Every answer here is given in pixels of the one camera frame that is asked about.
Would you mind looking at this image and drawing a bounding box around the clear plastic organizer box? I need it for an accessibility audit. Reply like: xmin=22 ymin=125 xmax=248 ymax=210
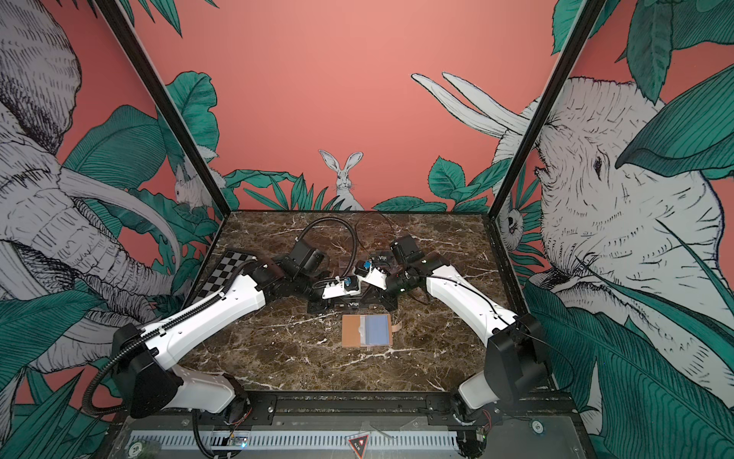
xmin=335 ymin=252 xmax=396 ymax=296

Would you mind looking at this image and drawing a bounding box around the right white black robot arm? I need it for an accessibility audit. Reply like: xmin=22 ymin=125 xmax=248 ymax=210
xmin=385 ymin=235 xmax=551 ymax=411

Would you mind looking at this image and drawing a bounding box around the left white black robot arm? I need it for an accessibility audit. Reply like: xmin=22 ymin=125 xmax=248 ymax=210
xmin=82 ymin=240 xmax=327 ymax=425

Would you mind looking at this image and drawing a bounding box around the black white checkerboard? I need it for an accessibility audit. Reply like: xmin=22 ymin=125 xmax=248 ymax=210
xmin=190 ymin=249 xmax=257 ymax=304

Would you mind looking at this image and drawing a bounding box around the red triangle warning sticker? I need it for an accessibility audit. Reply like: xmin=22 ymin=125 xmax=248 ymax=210
xmin=347 ymin=434 xmax=370 ymax=459

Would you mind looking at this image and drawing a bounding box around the white perforated vent strip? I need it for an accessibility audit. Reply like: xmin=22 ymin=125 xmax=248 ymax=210
xmin=124 ymin=429 xmax=460 ymax=453

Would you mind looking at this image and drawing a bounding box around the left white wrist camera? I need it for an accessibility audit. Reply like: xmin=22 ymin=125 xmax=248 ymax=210
xmin=321 ymin=275 xmax=361 ymax=299

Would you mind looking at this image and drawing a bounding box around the left black frame post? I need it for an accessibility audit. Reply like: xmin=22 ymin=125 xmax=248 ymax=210
xmin=95 ymin=0 xmax=231 ymax=218

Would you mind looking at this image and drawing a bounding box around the black frame post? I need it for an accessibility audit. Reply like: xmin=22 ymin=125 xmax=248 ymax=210
xmin=489 ymin=0 xmax=605 ymax=220
xmin=95 ymin=0 xmax=231 ymax=218

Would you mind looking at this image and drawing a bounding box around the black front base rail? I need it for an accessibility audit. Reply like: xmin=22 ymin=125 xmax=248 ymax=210
xmin=113 ymin=390 xmax=584 ymax=430

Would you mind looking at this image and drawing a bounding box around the right black frame post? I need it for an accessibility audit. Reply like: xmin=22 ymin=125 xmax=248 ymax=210
xmin=489 ymin=0 xmax=605 ymax=220

